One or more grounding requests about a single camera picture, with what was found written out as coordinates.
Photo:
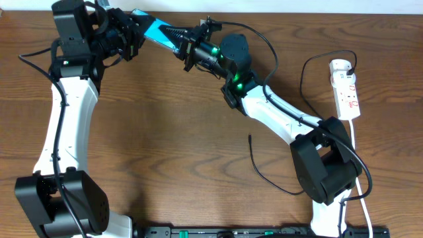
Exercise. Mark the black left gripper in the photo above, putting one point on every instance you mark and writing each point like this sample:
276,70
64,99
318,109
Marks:
127,24

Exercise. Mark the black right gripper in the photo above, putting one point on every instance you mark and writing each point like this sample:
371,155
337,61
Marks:
188,46

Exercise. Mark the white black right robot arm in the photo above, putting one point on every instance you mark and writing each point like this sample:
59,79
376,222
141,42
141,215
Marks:
325,161

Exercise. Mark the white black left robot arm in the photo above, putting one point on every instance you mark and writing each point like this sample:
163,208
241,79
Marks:
59,198

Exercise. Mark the white USB charger adapter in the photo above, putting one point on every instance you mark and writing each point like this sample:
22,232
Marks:
341,79

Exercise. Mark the white power strip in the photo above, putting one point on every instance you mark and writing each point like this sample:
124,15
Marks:
346,99

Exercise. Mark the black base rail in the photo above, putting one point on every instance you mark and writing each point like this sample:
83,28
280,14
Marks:
297,230

